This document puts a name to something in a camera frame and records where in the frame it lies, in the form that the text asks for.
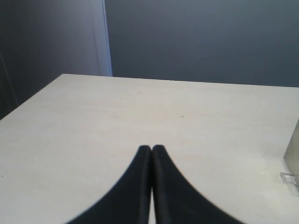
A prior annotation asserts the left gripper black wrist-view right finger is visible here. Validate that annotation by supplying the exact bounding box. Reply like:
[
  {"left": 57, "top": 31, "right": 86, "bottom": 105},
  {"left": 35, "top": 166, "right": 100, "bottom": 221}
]
[{"left": 152, "top": 145, "right": 240, "bottom": 224}]

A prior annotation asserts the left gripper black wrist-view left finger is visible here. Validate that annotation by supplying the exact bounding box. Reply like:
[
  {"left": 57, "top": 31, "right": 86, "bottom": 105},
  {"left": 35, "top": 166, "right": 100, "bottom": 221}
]
[{"left": 69, "top": 145, "right": 152, "bottom": 224}]

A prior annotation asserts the clear plastic piece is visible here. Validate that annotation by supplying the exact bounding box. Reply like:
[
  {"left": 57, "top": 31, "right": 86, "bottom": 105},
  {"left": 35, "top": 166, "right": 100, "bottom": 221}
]
[{"left": 280, "top": 172, "right": 299, "bottom": 197}]

